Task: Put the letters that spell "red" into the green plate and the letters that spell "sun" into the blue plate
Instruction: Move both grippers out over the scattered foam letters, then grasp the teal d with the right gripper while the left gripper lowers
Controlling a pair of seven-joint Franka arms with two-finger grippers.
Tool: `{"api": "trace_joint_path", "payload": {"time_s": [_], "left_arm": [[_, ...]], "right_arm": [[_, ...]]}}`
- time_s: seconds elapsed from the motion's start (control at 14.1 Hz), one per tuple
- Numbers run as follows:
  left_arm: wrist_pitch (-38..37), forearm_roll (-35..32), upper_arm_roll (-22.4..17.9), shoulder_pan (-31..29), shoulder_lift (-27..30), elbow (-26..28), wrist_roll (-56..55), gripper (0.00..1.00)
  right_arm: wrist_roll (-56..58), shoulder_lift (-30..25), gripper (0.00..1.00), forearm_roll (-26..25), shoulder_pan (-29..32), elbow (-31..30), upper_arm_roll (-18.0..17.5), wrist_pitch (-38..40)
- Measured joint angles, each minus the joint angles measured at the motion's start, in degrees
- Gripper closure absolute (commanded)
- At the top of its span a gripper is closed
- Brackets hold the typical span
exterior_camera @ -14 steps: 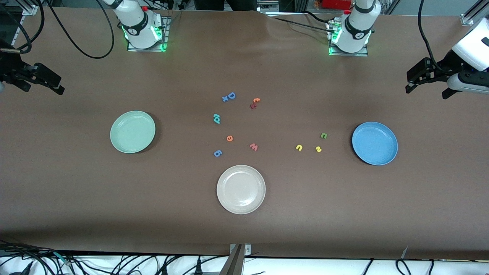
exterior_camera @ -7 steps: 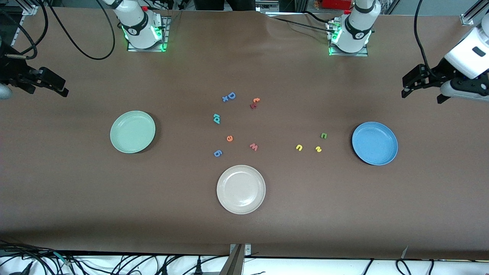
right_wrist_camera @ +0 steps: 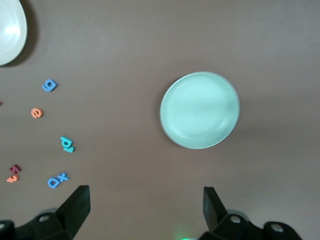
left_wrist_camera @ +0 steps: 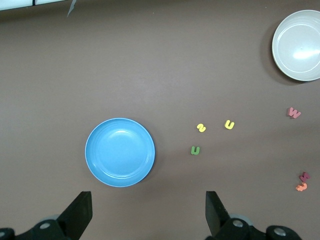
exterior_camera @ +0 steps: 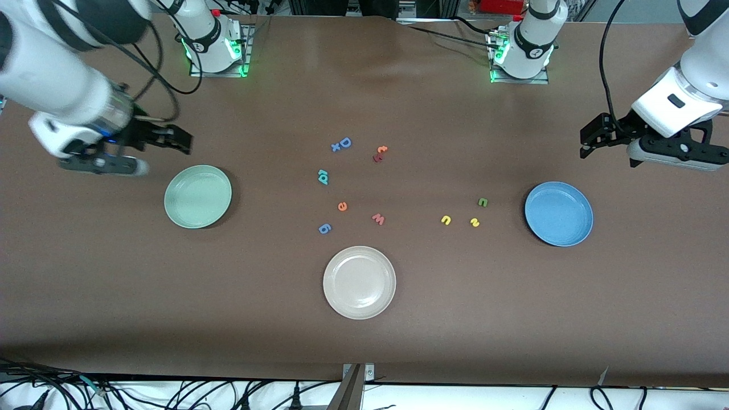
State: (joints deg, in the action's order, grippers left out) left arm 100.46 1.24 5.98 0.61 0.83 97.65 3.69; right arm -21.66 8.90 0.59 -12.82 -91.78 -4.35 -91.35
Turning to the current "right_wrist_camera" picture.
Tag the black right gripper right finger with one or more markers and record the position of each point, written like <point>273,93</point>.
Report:
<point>222,225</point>

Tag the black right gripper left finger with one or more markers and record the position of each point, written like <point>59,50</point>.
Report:
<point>62,222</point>

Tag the blue foam letter g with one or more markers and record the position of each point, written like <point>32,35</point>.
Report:
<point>44,87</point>

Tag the blue foam letter D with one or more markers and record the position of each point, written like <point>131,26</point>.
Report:
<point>57,185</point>

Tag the pale green plate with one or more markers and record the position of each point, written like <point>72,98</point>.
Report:
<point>200,110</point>

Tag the beige plate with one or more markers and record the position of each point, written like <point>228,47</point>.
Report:
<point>10,32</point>

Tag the blue foam letter x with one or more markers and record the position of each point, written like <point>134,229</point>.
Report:
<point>63,177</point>

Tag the brown table cover sheet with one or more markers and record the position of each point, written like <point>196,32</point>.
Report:
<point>125,50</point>

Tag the dark red foam letter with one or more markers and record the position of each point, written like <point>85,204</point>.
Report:
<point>14,169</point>

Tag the orange foam letter t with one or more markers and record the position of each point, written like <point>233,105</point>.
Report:
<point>12,179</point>

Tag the orange foam letter e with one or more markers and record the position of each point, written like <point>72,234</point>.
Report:
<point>33,112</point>

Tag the teal foam letter d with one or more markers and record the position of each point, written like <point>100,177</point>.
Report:
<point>65,139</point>

